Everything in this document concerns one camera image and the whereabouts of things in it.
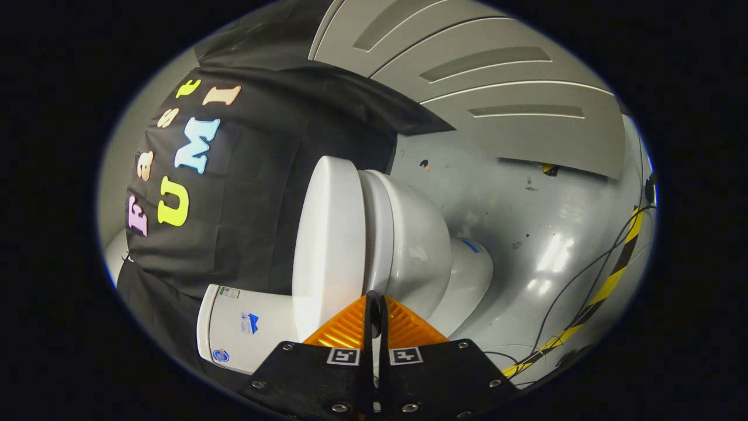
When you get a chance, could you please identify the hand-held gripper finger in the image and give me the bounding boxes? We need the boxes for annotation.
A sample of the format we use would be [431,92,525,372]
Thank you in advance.
[240,291,375,419]
[374,292,518,419]

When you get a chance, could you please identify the white toilet lid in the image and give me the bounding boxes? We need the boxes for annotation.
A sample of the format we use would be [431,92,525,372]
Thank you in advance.
[291,156,368,343]

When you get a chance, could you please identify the white ceramic toilet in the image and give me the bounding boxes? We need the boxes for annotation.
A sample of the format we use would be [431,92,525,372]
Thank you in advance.
[196,168,494,375]

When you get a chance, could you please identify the black backdrop cloth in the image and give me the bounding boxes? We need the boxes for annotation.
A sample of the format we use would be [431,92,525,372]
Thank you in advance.
[117,0,456,394]

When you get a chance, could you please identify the yellow black floor tape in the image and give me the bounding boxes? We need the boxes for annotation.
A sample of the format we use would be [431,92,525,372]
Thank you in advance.
[503,208,645,378]

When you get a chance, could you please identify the grey white cabinet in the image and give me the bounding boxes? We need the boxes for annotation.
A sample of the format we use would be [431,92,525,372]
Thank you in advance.
[309,0,627,181]

